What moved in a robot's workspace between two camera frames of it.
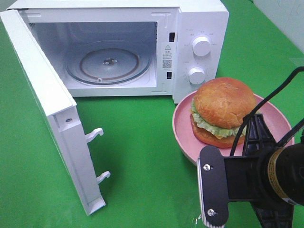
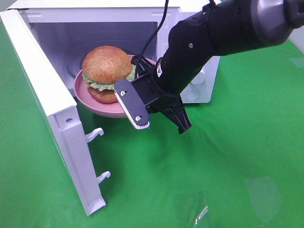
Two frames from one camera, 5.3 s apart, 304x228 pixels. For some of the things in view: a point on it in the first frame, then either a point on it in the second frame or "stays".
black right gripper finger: x=258 y=136 to x=141 y=64
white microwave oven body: x=133 y=48 stays
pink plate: x=279 y=122 to x=114 y=109
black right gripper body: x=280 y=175 to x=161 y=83
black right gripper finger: x=271 y=214 to x=172 y=106
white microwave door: x=61 y=114 stays
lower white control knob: x=196 y=75 stays
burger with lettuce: x=219 y=110 to x=102 y=67
